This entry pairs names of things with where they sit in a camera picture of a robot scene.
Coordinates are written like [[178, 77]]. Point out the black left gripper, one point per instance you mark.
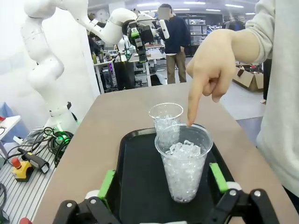
[[146, 35]]

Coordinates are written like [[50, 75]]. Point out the cardboard box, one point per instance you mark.
[[250, 81]]

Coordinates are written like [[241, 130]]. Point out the white desk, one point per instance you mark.
[[137, 57]]

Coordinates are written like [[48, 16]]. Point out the dressed mannequin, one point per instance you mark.
[[265, 81]]

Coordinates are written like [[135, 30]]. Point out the person's left hand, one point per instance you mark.
[[212, 65]]

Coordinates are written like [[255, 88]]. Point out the clothes rack with dark coats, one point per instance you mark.
[[233, 24]]

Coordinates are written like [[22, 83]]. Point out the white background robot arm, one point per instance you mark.
[[164, 29]]

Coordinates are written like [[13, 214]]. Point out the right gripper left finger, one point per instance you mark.
[[105, 186]]

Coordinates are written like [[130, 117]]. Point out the person in dark sweater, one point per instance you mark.
[[175, 32]]

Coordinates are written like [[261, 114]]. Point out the black plastic tray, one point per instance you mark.
[[140, 168]]

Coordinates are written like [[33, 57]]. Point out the blue cloth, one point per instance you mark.
[[8, 108]]

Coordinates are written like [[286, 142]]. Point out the yellow emergency stop button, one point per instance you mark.
[[22, 171]]

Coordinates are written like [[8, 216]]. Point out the person's left forearm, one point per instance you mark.
[[247, 46]]

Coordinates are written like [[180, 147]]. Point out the grey aluminium base platform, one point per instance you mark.
[[28, 198]]

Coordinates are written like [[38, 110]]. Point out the small white table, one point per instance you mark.
[[9, 122]]

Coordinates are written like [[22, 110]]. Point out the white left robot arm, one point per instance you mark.
[[42, 70]]

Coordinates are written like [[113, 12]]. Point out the storage shelving with bins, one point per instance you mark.
[[196, 30]]

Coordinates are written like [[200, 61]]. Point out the person in grey sweatshirt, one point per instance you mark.
[[285, 93]]

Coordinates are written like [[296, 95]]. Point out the black handheld control device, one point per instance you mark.
[[37, 162]]

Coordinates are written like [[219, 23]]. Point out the clear plastic cup with ice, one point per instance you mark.
[[163, 116], [184, 177]]

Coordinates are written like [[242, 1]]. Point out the black computer tower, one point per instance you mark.
[[125, 77]]

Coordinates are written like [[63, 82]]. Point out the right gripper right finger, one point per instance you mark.
[[219, 177]]

